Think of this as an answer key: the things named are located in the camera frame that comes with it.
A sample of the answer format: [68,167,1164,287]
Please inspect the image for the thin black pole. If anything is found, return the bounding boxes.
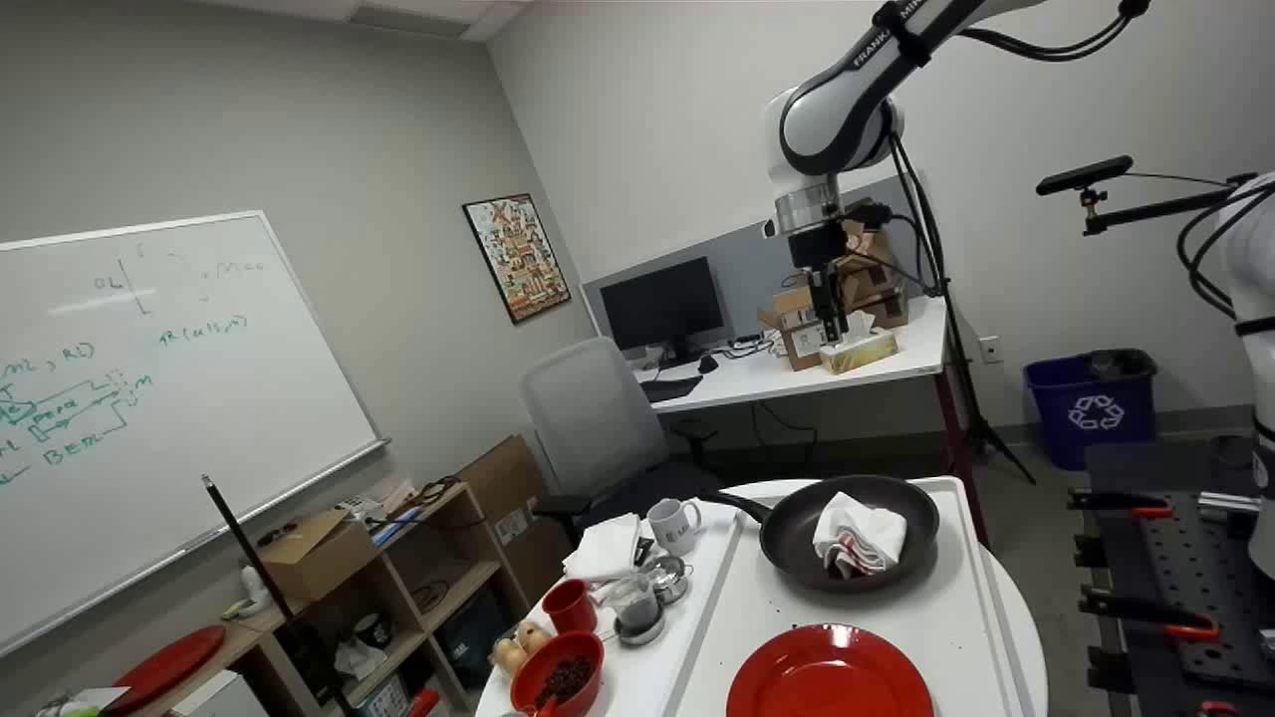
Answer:
[201,474,340,717]

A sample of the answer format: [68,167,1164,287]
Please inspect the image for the small metal cup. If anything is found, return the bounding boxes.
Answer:
[634,549,692,609]
[611,580,669,648]

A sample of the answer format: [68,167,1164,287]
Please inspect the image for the black keyboard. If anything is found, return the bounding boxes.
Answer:
[637,374,711,405]

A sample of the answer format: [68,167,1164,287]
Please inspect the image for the black computer monitor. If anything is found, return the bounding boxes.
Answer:
[593,255,728,369]

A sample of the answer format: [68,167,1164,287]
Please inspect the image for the large cardboard box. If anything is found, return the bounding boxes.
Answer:
[455,433,576,600]

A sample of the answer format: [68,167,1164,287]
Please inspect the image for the brown cardboard box on desk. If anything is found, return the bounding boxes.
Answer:
[760,283,835,374]

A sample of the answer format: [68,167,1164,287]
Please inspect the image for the wall whiteboard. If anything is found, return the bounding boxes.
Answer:
[0,206,392,660]

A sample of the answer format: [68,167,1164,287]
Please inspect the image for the grey office chair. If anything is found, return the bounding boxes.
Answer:
[518,334,723,539]

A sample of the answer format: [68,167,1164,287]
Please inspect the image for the blue recycling bin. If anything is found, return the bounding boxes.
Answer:
[1022,345,1161,470]

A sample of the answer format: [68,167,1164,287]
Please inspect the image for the white rectangular tray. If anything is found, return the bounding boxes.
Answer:
[659,474,1027,717]

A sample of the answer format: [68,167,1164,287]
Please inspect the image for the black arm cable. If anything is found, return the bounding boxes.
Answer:
[884,0,1156,300]

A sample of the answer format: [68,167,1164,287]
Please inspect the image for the black camera bar on mount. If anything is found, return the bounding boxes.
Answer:
[1034,151,1253,239]

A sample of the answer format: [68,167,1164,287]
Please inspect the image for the grey desk partition panel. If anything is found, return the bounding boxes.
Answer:
[584,176,925,350]

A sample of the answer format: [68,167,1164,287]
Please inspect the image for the small cardboard box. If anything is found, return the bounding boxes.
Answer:
[257,510,355,609]

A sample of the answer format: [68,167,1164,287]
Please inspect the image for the red bowl with dark contents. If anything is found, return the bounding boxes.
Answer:
[506,628,611,717]

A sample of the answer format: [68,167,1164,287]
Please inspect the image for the white office desk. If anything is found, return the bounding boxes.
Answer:
[634,292,955,535]

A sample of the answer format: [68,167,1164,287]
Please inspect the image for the pale eggs pile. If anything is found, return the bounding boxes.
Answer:
[489,617,556,674]

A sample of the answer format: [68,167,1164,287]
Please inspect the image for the wooden shelf unit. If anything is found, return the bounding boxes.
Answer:
[117,478,536,717]

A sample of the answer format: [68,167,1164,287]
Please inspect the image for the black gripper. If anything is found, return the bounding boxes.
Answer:
[791,225,856,341]

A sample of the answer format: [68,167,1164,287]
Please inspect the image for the red cup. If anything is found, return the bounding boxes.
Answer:
[537,576,607,638]

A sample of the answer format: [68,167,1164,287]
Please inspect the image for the red handled black clamp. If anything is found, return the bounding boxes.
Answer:
[1066,484,1181,526]
[1076,585,1222,648]

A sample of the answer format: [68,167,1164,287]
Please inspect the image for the tissue box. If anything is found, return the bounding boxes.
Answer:
[819,328,905,377]

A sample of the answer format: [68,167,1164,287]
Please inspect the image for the folded white napkin cloth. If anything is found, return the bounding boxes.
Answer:
[557,510,655,585]

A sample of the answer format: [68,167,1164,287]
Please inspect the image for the black workbench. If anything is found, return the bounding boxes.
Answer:
[1076,433,1275,717]

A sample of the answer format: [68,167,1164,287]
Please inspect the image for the wrist mounted camera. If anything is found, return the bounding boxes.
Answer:
[841,195,896,235]

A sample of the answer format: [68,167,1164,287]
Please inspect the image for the red disc plate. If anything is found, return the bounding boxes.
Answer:
[112,626,233,717]

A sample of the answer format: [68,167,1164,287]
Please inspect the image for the black frying pan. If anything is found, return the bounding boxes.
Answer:
[703,470,945,599]

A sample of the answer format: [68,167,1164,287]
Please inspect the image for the framed colourful poster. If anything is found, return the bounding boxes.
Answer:
[457,190,576,332]

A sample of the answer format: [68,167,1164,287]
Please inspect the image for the stack of books and papers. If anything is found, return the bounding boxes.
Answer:
[335,478,435,549]

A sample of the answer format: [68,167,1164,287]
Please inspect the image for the black tripod stand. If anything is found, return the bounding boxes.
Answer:
[914,223,1040,491]

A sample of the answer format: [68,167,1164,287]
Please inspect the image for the white cloth with red stripes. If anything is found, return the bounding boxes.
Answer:
[809,491,914,580]

